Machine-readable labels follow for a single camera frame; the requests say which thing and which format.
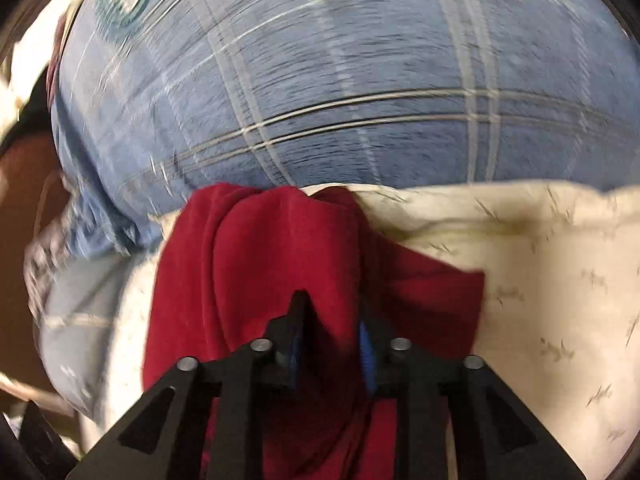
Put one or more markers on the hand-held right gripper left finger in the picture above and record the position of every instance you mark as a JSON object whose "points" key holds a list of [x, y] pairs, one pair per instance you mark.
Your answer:
{"points": [[295, 350]]}

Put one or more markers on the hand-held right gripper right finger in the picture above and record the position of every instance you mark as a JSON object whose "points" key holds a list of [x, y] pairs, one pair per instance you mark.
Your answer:
{"points": [[368, 355]]}

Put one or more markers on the red cloth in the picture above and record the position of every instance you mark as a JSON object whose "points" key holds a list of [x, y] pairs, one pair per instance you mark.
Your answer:
{"points": [[260, 270]]}

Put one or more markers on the blue plaid blanket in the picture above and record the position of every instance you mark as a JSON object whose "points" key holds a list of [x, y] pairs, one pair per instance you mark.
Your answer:
{"points": [[350, 85]]}

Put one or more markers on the light blue jeans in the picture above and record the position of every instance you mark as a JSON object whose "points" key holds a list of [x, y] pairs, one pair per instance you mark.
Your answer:
{"points": [[75, 335]]}

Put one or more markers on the brown wooden headboard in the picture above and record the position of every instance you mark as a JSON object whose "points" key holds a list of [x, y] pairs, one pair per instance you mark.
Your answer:
{"points": [[25, 195]]}

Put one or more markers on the grey white patterned cloth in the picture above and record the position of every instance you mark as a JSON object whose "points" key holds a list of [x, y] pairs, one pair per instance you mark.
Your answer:
{"points": [[45, 260]]}

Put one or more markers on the white printed bed sheet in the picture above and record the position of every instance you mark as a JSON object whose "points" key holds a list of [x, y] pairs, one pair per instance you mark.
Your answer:
{"points": [[540, 285]]}

